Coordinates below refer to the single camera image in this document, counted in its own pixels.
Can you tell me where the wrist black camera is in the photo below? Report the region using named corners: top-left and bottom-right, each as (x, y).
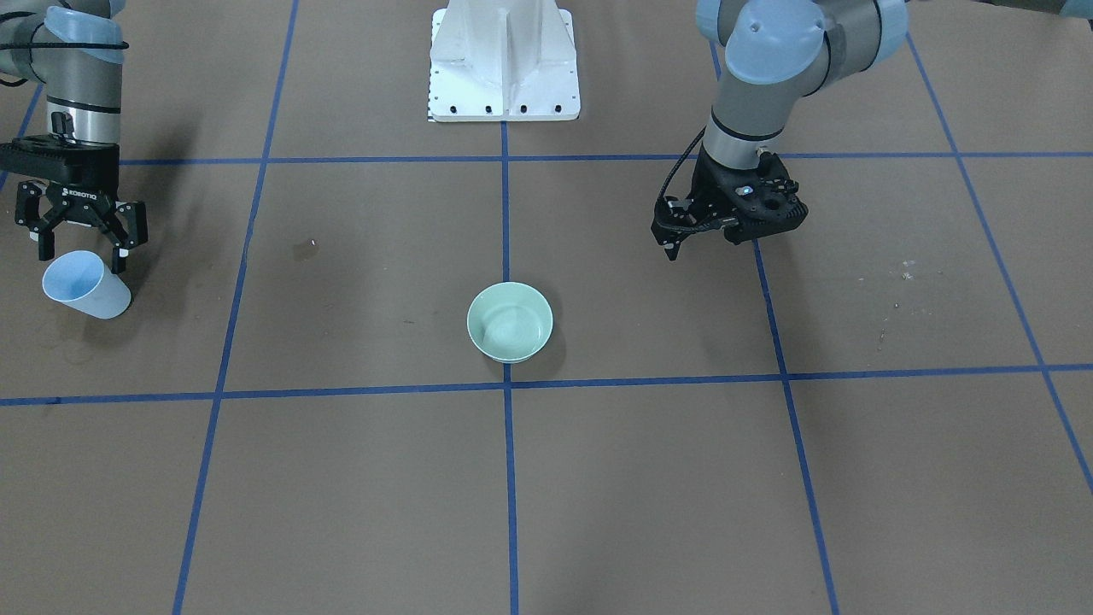
top-left (722, 151), bottom-right (809, 245)
top-left (1, 135), bottom-right (120, 191)

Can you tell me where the light blue cup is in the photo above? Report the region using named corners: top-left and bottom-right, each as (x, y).
top-left (40, 250), bottom-right (132, 319)

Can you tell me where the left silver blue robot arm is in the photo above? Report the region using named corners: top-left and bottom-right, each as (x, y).
top-left (651, 1), bottom-right (909, 261)

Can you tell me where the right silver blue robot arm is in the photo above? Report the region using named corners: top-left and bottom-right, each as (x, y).
top-left (1, 1), bottom-right (148, 275)

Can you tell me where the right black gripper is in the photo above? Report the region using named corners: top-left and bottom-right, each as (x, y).
top-left (15, 180), bottom-right (149, 275)

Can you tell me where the light green bowl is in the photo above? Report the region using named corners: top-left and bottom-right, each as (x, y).
top-left (465, 283), bottom-right (554, 365)

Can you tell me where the black camera cable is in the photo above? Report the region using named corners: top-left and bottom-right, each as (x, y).
top-left (658, 128), bottom-right (708, 206)

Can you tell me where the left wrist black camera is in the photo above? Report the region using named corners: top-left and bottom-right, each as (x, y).
top-left (722, 151), bottom-right (809, 245)

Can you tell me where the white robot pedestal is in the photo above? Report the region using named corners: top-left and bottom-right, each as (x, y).
top-left (427, 1), bottom-right (581, 122)

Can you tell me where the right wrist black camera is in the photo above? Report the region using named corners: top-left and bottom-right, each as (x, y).
top-left (1, 135), bottom-right (120, 191)

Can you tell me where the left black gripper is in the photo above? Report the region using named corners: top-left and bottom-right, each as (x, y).
top-left (651, 145), bottom-right (752, 261)

